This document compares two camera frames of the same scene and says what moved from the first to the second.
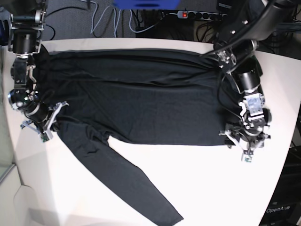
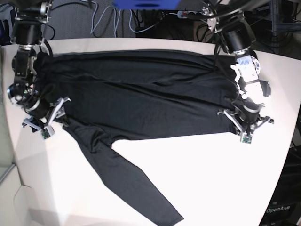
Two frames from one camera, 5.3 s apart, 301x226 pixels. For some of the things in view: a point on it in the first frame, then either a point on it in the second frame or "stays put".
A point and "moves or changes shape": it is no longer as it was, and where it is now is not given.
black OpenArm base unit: (284, 209) stays put
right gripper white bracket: (27, 125) to (62, 117)
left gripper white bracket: (247, 155) to (246, 137)
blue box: (147, 4) stays put
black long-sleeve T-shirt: (144, 97) moves or changes shape
